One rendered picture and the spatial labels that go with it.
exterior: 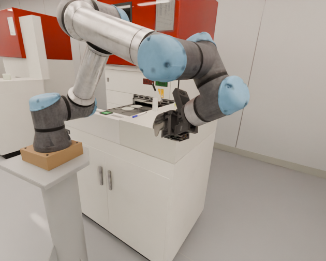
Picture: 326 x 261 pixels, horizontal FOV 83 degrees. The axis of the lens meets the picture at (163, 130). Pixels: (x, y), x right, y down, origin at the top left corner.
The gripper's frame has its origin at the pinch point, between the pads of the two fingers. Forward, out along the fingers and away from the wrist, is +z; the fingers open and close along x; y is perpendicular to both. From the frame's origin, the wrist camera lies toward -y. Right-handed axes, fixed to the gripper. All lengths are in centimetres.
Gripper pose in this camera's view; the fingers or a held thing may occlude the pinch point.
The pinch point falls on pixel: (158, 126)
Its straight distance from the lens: 68.7
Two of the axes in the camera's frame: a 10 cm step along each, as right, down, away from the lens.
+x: 8.6, 2.1, 4.7
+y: -0.6, 9.5, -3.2
